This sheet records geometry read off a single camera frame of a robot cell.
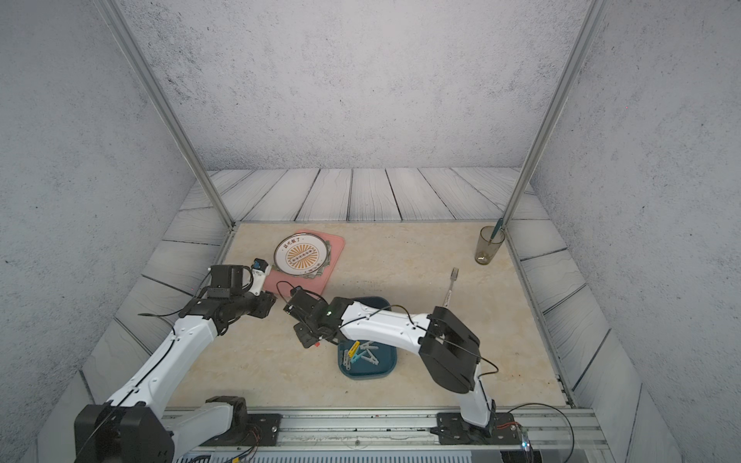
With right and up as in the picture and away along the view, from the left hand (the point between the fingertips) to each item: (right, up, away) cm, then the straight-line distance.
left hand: (271, 295), depth 84 cm
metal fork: (+58, +3, +20) cm, 61 cm away
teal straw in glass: (+72, +20, +17) cm, 77 cm away
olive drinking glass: (+69, +11, +21) cm, 73 cm away
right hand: (+11, -10, -5) cm, 15 cm away
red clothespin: (+16, -10, -13) cm, 23 cm away
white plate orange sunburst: (+2, +11, +24) cm, 26 cm away
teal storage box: (+27, -21, -2) cm, 34 cm away
